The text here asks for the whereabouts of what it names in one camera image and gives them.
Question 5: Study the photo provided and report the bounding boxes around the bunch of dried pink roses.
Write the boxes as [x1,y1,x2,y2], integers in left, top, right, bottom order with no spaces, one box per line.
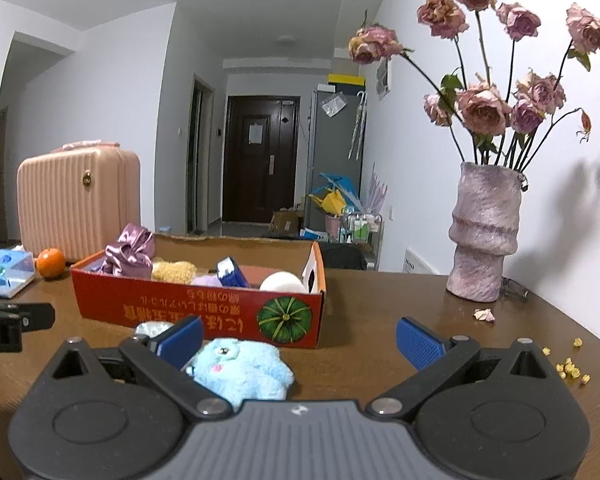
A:
[348,0,600,171]

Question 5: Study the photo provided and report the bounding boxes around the black eyeglasses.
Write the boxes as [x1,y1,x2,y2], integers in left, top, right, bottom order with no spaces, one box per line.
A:
[500,276,529,302]

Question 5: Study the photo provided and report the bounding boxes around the light blue plush toy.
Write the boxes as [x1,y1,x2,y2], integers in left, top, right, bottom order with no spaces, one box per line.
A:
[186,338,295,403]

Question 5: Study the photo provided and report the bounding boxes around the blue tissue pack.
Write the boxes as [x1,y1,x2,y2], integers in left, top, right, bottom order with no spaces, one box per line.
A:
[0,251,35,299]

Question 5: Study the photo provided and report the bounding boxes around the lavender umbrella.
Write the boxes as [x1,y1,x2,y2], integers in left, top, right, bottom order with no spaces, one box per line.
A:
[362,162,388,213]

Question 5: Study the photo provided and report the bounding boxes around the black bag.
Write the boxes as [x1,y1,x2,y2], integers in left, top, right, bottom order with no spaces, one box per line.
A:
[320,242,368,271]

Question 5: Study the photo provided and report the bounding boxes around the pink textured vase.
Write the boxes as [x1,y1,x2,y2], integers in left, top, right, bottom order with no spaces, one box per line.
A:
[446,161,523,303]

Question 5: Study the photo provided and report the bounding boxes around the dark brown entrance door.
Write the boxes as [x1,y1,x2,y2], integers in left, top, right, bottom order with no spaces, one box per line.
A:
[222,95,301,224]

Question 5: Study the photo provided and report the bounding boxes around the scattered yellow petal bits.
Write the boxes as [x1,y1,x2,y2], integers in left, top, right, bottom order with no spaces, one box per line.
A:
[542,337,592,386]

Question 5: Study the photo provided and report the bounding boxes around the yellow and black box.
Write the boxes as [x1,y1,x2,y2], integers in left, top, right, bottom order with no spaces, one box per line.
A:
[328,73,367,92]

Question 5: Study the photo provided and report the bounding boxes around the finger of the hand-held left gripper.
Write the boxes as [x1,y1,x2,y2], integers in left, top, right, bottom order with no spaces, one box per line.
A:
[0,302,56,334]

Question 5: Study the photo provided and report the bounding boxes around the blue umbrella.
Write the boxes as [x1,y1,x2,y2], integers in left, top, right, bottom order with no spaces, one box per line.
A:
[310,172,358,201]

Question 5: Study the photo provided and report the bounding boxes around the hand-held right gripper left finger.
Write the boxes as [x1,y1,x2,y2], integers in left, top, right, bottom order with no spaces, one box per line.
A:
[46,316,234,420]

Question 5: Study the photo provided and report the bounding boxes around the purple satin scrunchie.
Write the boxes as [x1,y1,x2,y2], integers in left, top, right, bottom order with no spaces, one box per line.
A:
[102,223,156,278]

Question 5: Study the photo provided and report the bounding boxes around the brown cardboard box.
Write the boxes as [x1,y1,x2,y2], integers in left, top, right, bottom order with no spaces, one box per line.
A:
[271,210,303,233]

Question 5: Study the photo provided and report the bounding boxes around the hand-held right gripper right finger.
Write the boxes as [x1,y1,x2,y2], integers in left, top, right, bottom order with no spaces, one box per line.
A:
[365,316,557,420]

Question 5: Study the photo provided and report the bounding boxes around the white hanging umbrella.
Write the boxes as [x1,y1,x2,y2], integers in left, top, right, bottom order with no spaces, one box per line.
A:
[348,92,368,161]

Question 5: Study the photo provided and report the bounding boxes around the pink ribbed suitcase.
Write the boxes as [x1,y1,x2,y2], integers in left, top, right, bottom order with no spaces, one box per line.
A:
[16,140,142,263]

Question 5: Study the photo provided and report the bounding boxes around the clear plastic bag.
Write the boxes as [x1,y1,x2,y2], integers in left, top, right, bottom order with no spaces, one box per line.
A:
[321,94,348,117]

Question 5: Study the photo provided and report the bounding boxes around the white wall electrical panel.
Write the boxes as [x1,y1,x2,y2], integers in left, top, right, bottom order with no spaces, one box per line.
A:
[376,62,392,98]

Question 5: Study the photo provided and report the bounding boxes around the red cardboard box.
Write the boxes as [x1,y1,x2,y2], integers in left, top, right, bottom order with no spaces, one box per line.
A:
[70,232,327,350]

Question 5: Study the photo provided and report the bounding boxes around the grey refrigerator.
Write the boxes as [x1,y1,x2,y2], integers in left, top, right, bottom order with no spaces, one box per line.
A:
[305,90,368,233]

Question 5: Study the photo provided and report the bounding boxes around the white and tan plush toy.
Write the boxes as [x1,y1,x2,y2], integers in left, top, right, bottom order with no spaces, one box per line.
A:
[151,259,197,282]

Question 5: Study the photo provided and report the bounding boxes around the pale plastic bag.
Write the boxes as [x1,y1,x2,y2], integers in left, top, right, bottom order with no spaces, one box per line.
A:
[134,321,173,343]

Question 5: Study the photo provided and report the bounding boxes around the trolley with bottles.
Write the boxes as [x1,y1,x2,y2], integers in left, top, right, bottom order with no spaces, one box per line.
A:
[341,212,383,268]

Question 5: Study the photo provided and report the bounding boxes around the blue and white tissue packet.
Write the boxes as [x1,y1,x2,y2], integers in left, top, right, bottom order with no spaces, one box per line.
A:
[216,257,252,289]

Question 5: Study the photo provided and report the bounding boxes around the grey interior door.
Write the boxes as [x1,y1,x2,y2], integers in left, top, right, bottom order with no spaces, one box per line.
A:
[187,74,216,233]

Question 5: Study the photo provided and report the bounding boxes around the white foam roll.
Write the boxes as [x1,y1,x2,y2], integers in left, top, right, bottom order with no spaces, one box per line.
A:
[259,270,307,293]

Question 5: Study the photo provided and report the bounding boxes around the orange fruit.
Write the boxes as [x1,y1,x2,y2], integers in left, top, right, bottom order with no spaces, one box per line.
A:
[36,248,67,279]

